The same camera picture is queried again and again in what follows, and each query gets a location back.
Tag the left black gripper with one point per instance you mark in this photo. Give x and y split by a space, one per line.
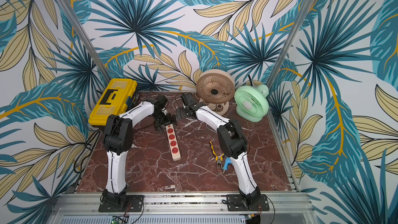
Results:
169 120

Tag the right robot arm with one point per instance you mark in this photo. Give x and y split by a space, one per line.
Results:
233 144

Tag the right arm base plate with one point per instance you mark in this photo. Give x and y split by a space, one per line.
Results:
238 203

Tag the left aluminium corner post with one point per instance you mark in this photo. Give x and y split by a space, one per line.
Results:
67 7

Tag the yellow handled pliers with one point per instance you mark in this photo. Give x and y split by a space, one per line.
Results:
218 158

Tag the green desk fan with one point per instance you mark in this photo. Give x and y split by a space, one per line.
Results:
252 104

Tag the beige power strip red sockets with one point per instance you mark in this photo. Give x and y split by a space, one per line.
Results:
173 144

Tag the beige desk fan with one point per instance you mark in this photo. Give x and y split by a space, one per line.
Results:
215 88

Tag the yellow black toolbox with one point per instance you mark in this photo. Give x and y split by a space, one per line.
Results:
119 97

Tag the right aluminium corner post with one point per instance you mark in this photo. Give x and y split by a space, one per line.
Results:
301 15

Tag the aluminium front rail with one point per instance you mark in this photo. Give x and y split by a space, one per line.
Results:
186 208

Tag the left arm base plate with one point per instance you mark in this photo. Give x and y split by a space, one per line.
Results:
121 203

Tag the aluminium corner post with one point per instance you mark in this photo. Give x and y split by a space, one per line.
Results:
67 7
301 15

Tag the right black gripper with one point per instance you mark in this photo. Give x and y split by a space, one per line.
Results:
181 113

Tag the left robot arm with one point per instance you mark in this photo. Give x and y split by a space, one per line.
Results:
118 139

